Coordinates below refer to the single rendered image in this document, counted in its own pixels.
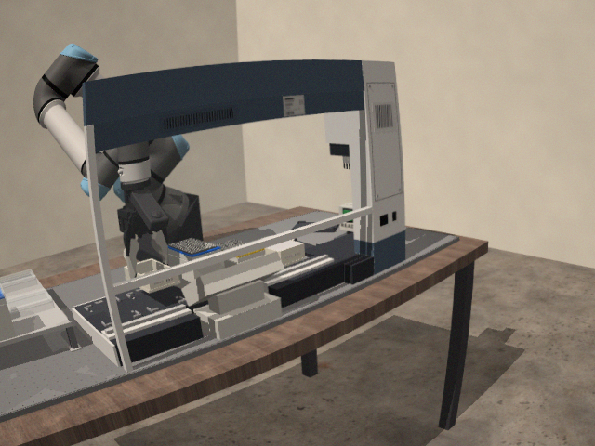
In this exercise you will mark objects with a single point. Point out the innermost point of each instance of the yellow tip rack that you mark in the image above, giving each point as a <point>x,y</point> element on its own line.
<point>240,259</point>

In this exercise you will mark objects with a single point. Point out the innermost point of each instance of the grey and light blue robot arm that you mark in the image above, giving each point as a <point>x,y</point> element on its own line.
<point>65,76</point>

